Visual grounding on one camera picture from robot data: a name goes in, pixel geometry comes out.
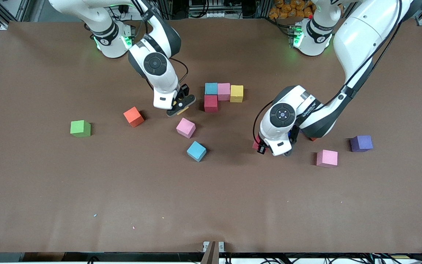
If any red foam block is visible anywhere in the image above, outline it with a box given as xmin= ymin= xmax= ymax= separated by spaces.
xmin=204 ymin=95 xmax=218 ymax=113
xmin=252 ymin=133 xmax=267 ymax=153

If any yellow foam block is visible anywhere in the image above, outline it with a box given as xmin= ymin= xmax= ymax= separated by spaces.
xmin=172 ymin=100 xmax=190 ymax=116
xmin=230 ymin=85 xmax=244 ymax=103

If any pink foam block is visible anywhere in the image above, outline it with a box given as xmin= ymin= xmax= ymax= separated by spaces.
xmin=176 ymin=118 xmax=196 ymax=139
xmin=315 ymin=149 xmax=338 ymax=169
xmin=217 ymin=83 xmax=231 ymax=101

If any green-lit arm base board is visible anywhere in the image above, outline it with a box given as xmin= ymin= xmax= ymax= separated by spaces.
xmin=122 ymin=25 xmax=135 ymax=47
xmin=288 ymin=21 xmax=304 ymax=49

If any purple foam block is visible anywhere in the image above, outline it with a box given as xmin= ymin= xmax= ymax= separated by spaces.
xmin=350 ymin=135 xmax=374 ymax=153

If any black white electronics unit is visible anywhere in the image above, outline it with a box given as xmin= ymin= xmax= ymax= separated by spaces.
xmin=188 ymin=0 xmax=227 ymax=19

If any green foam block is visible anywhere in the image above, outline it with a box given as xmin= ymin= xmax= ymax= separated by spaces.
xmin=70 ymin=120 xmax=92 ymax=138

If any pile of orange snack bags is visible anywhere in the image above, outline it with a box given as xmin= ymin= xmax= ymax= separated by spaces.
xmin=269 ymin=0 xmax=316 ymax=19

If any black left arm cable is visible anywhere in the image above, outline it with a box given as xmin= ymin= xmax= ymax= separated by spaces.
xmin=253 ymin=0 xmax=404 ymax=140

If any metal table edge bracket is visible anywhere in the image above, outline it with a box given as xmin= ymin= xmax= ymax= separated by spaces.
xmin=201 ymin=241 xmax=225 ymax=264

